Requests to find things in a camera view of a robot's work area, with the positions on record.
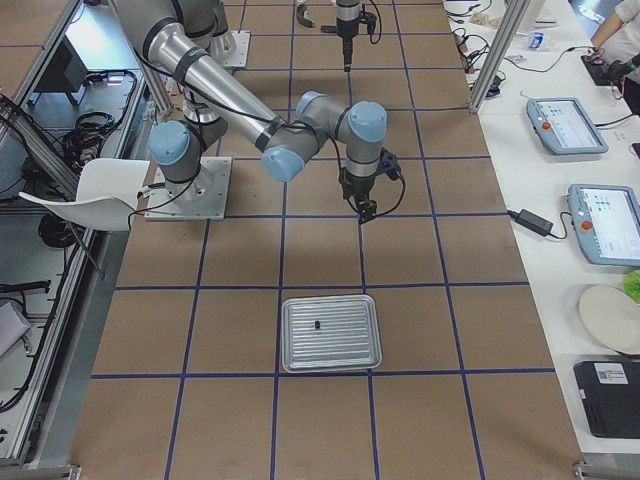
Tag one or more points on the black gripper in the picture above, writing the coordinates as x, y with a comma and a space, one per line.
356, 187
346, 26

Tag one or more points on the person forearm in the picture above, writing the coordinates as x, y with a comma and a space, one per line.
618, 38

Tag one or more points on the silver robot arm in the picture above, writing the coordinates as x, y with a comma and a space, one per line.
185, 40
350, 15

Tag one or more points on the silver metal tray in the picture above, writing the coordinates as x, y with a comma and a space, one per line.
348, 339

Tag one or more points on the olive green brake shoe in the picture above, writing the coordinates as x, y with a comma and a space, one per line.
303, 18

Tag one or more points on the black power adapter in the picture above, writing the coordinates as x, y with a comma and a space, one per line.
531, 221

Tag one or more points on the blue teach pendant far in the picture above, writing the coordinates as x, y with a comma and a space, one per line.
564, 127

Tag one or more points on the blue teach pendant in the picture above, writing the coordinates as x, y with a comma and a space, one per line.
564, 127
606, 222

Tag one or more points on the blue teach pendant near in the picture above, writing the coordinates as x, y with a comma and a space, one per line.
606, 222

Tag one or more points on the white plastic chair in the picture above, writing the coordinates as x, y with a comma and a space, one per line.
106, 194

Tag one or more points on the white round plate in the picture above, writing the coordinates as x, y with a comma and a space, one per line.
611, 317

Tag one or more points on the black laptop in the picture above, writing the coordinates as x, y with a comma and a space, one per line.
609, 391

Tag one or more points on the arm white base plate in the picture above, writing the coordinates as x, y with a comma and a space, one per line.
230, 50
205, 199

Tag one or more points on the aluminium frame post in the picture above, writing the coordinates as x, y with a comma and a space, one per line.
512, 18

